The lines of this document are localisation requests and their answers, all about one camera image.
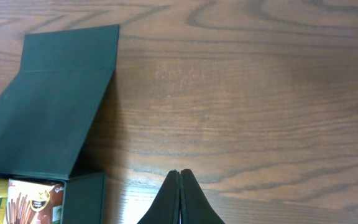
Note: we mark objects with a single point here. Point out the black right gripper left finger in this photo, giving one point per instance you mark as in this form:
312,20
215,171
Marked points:
165,209

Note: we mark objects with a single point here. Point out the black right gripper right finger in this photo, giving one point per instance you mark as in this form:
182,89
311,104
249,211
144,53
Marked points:
195,208

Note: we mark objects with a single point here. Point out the brown Pocky box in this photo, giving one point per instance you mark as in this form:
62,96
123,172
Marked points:
34,202

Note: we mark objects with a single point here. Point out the dark green flip-lid box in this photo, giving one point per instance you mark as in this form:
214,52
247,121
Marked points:
47,111

